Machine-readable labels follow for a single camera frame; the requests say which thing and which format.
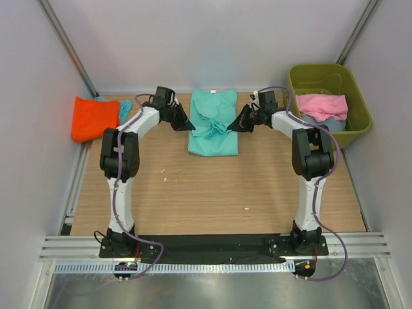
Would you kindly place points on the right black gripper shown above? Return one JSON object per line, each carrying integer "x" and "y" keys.
{"x": 241, "y": 122}

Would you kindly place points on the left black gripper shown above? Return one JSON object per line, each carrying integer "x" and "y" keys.
{"x": 183, "y": 124}

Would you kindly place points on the teal t shirt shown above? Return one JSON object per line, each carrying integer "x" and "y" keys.
{"x": 211, "y": 112}

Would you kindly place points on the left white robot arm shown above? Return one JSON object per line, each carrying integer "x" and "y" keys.
{"x": 120, "y": 162}

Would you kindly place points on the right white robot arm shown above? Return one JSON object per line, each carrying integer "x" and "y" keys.
{"x": 312, "y": 160}

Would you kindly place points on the light blue folded t shirt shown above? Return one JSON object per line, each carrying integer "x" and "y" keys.
{"x": 125, "y": 107}

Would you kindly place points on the pink t shirt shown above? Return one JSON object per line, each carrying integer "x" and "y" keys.
{"x": 321, "y": 107}

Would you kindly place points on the olive green plastic bin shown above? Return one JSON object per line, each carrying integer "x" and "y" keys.
{"x": 331, "y": 79}

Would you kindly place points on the grey blue t shirt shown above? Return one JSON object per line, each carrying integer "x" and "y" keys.
{"x": 332, "y": 124}

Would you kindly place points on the orange folded t shirt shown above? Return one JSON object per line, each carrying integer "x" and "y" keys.
{"x": 92, "y": 117}

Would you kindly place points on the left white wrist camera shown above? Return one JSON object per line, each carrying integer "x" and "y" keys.
{"x": 175, "y": 101}

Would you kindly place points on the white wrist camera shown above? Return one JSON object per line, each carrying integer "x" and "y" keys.
{"x": 175, "y": 101}
{"x": 254, "y": 98}

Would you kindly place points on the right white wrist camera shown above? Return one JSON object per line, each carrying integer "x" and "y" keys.
{"x": 254, "y": 98}

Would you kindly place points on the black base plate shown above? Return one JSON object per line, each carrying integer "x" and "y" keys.
{"x": 177, "y": 245}

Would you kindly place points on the slotted cable duct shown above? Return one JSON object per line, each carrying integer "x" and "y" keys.
{"x": 117, "y": 267}

